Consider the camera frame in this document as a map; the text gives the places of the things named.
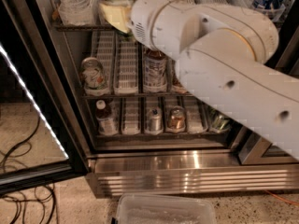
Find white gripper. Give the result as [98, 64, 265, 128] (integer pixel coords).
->
[98, 0, 188, 53]

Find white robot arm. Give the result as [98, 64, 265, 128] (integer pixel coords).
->
[99, 0, 299, 158]

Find white green can left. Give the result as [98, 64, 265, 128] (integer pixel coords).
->
[81, 57, 108, 96]

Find gold can middle shelf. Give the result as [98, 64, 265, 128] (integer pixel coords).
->
[172, 72, 187, 93]

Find silver can bottom shelf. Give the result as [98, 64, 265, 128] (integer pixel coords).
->
[148, 107, 163, 133]

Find copper can bottom shelf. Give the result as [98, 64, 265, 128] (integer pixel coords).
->
[167, 105, 186, 131]

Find stainless steel display fridge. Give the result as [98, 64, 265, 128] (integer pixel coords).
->
[6, 0, 299, 199]

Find open glass fridge door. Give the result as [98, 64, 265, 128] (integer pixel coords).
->
[0, 0, 89, 195]

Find closed right fridge door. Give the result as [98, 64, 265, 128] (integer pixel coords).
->
[238, 133, 298, 165]

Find clear water bottle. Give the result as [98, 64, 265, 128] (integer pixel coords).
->
[58, 0, 98, 26]

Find brown tea bottle middle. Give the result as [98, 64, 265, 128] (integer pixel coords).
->
[143, 49, 167, 93]

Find brown tea bottle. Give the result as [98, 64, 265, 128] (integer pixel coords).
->
[143, 49, 167, 93]
[95, 100, 118, 136]

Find brown tea bottle bottom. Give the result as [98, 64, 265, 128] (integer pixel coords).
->
[95, 100, 118, 136]

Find clear plastic bin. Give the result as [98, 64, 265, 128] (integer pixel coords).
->
[111, 193, 217, 224]

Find black cables on floor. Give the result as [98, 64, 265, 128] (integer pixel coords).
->
[0, 115, 60, 224]

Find orange cable on floor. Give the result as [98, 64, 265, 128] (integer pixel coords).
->
[264, 189, 299, 207]

